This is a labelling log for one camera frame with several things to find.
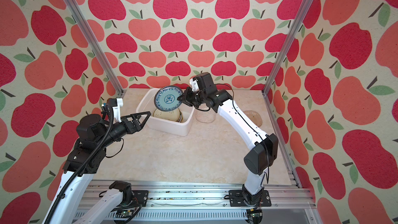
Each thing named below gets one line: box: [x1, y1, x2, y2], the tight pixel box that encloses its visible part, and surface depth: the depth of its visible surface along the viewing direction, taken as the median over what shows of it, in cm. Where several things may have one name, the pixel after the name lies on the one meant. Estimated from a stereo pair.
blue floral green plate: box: [153, 85, 184, 112], surface depth 76 cm
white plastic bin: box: [135, 87, 195, 137], surface depth 96 cm
